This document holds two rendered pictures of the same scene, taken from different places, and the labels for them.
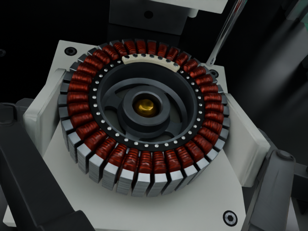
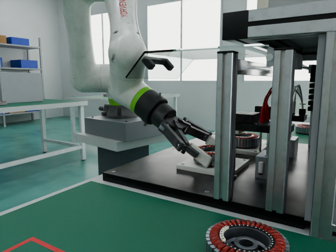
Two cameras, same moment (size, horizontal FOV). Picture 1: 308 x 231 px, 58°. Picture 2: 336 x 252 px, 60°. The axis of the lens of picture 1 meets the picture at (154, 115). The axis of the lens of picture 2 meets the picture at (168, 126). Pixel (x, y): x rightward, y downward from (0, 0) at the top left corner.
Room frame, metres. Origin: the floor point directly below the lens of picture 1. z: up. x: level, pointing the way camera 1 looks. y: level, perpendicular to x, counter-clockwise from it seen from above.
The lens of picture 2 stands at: (0.58, -0.61, 1.00)
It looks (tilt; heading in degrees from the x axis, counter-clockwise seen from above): 9 degrees down; 137
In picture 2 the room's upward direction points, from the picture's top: straight up
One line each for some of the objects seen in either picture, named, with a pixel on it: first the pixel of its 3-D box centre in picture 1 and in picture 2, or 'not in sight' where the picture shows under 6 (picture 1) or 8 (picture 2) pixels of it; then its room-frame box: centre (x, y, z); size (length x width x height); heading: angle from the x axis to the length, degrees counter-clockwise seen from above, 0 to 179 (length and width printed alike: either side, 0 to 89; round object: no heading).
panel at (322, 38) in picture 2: not in sight; (328, 112); (0.32, 0.19, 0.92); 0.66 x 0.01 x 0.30; 105
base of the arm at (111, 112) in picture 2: not in sight; (115, 109); (-0.64, 0.19, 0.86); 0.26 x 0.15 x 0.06; 179
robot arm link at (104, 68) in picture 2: not in sight; (118, 84); (-0.60, 0.18, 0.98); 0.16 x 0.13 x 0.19; 58
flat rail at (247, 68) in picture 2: not in sight; (267, 70); (0.18, 0.15, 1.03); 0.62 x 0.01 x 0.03; 105
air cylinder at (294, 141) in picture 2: not in sight; (287, 145); (0.19, 0.28, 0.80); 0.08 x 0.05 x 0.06; 105
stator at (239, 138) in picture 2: not in sight; (242, 139); (0.05, 0.24, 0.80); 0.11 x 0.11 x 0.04
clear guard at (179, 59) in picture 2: not in sight; (210, 65); (0.13, -0.05, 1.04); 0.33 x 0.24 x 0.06; 15
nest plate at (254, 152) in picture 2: not in sight; (242, 146); (0.05, 0.24, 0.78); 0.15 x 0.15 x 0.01; 15
